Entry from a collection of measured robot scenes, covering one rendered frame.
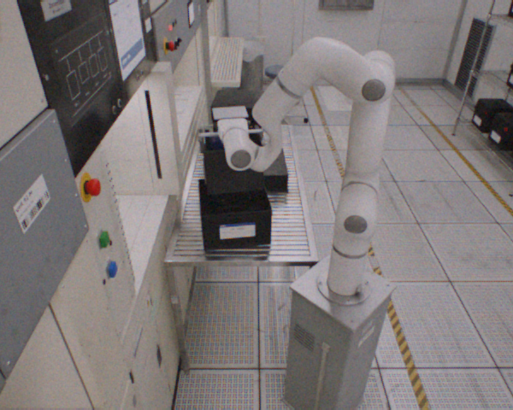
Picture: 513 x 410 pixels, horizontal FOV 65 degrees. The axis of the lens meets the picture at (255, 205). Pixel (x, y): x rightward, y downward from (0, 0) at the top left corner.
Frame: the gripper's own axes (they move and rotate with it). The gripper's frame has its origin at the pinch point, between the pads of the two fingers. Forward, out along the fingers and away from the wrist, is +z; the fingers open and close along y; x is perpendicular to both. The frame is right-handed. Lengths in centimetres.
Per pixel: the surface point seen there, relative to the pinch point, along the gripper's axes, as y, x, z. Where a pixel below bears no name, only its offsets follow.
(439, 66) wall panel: 318, -102, 375
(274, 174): 22, -40, 24
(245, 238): 2.9, -45.3, -13.9
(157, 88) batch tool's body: -25.1, 8.2, 12.4
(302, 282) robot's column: 21, -50, -36
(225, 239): -5.2, -44.7, -13.9
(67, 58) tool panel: -36, 36, -51
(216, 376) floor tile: -14, -126, -20
